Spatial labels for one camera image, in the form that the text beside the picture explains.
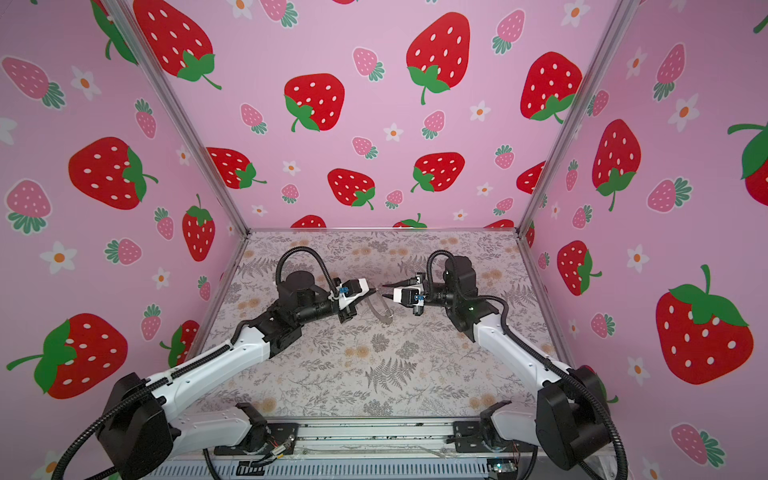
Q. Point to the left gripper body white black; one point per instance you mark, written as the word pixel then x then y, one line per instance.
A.
pixel 349 313

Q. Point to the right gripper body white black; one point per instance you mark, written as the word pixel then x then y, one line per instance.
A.
pixel 417 313

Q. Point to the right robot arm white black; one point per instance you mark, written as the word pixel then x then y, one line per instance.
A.
pixel 571 421

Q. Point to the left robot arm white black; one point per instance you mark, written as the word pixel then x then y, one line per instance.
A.
pixel 148 421

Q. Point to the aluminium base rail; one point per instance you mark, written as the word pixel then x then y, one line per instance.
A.
pixel 366 448

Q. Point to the aluminium corner post right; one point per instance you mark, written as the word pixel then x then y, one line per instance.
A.
pixel 616 28

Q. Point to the aluminium corner post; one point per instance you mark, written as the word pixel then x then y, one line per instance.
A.
pixel 616 28
pixel 125 22

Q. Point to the aluminium corner post left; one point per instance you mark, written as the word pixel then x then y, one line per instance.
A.
pixel 125 22

